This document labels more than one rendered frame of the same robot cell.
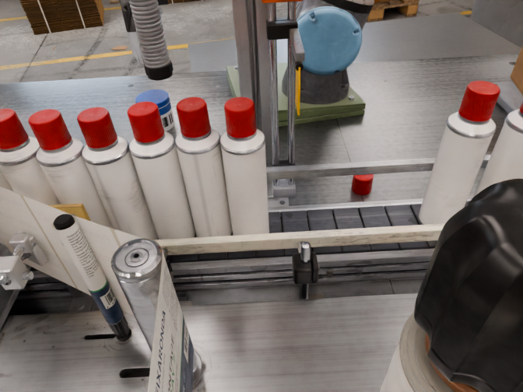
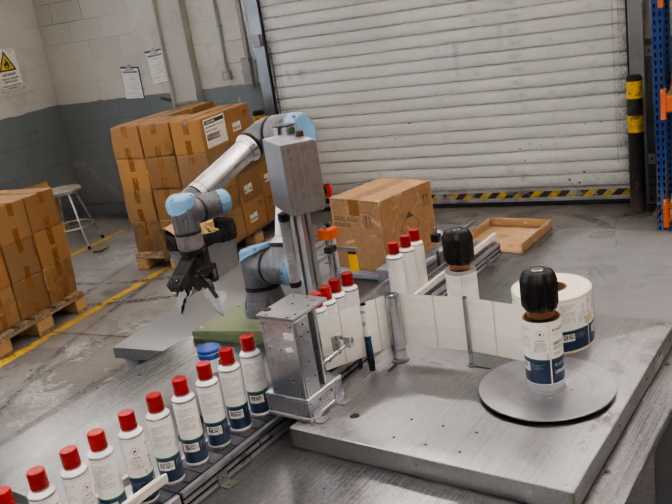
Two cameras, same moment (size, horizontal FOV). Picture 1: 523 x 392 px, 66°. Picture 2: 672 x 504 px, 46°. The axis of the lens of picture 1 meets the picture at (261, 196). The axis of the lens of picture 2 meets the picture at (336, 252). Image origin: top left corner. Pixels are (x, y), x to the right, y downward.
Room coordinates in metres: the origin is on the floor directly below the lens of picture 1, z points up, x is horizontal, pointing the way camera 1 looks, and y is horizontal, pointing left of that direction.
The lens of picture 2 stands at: (-0.85, 1.70, 1.80)
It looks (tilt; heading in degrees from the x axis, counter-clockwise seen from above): 17 degrees down; 307
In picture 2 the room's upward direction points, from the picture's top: 9 degrees counter-clockwise
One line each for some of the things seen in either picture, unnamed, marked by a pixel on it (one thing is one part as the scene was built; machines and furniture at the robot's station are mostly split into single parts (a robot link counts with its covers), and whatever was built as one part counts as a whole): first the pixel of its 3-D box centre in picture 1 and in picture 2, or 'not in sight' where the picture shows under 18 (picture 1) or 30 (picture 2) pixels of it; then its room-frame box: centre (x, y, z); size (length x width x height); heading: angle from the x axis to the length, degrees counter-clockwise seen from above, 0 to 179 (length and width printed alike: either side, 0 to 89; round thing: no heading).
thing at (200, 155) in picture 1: (204, 176); (339, 313); (0.39, 0.07, 0.98); 0.05 x 0.05 x 0.20
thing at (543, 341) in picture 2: not in sight; (541, 328); (-0.21, 0.13, 1.04); 0.09 x 0.09 x 0.29
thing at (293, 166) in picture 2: not in sight; (294, 173); (0.47, 0.06, 1.38); 0.17 x 0.10 x 0.19; 145
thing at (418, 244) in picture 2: not in sight; (417, 260); (0.39, -0.37, 0.98); 0.05 x 0.05 x 0.20
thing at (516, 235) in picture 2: not in sight; (505, 234); (0.38, -1.04, 0.85); 0.30 x 0.26 x 0.04; 90
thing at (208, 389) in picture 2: not in sight; (211, 404); (0.39, 0.59, 0.98); 0.05 x 0.05 x 0.20
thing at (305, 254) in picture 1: (305, 275); not in sight; (0.30, -0.05, 0.89); 0.03 x 0.03 x 0.12; 0
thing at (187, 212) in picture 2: not in sight; (185, 214); (0.78, 0.19, 1.30); 0.09 x 0.08 x 0.11; 83
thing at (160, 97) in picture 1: (155, 111); (210, 357); (0.77, 0.22, 0.86); 0.07 x 0.07 x 0.07
